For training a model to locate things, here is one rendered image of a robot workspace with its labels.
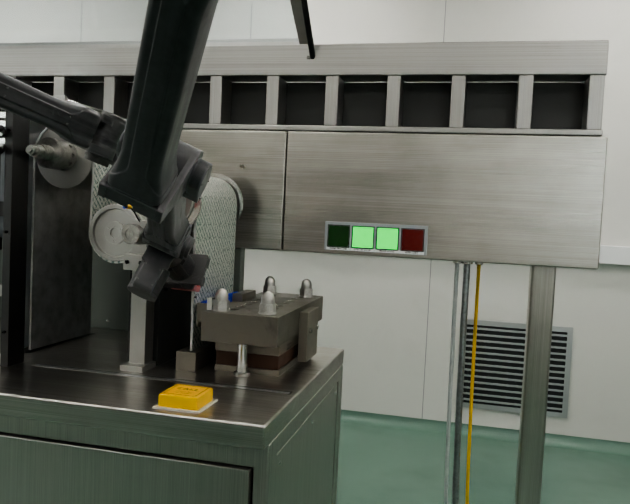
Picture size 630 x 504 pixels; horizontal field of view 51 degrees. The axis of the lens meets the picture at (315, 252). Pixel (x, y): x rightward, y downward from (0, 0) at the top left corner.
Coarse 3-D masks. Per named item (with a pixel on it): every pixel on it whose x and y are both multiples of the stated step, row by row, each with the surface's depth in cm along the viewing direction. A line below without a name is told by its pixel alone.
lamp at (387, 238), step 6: (378, 228) 158; (384, 228) 158; (390, 228) 158; (378, 234) 158; (384, 234) 158; (390, 234) 158; (396, 234) 157; (378, 240) 158; (384, 240) 158; (390, 240) 158; (396, 240) 157; (378, 246) 158; (384, 246) 158; (390, 246) 158; (396, 246) 157
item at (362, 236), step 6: (354, 228) 160; (360, 228) 159; (366, 228) 159; (372, 228) 159; (354, 234) 160; (360, 234) 159; (366, 234) 159; (372, 234) 159; (354, 240) 160; (360, 240) 159; (366, 240) 159; (372, 240) 159; (354, 246) 160; (360, 246) 159; (366, 246) 159; (372, 246) 159
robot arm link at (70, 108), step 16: (0, 80) 94; (16, 80) 96; (0, 96) 94; (16, 96) 96; (32, 96) 98; (48, 96) 100; (16, 112) 97; (32, 112) 99; (48, 112) 100; (64, 112) 102; (80, 112) 104; (96, 112) 107; (64, 128) 103; (80, 128) 105; (96, 128) 107; (112, 128) 109; (80, 144) 106; (96, 144) 109; (112, 144) 110; (112, 160) 113
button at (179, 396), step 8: (176, 384) 115; (168, 392) 109; (176, 392) 110; (184, 392) 110; (192, 392) 110; (200, 392) 110; (208, 392) 112; (160, 400) 109; (168, 400) 108; (176, 400) 108; (184, 400) 108; (192, 400) 107; (200, 400) 108; (208, 400) 112; (184, 408) 108; (192, 408) 107
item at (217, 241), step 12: (204, 228) 139; (216, 228) 146; (228, 228) 153; (204, 240) 140; (216, 240) 146; (228, 240) 154; (204, 252) 140; (216, 252) 147; (228, 252) 154; (216, 264) 147; (228, 264) 155; (204, 276) 141; (216, 276) 148; (228, 276) 155; (204, 288) 141; (216, 288) 148; (228, 288) 156; (192, 300) 136; (192, 312) 136
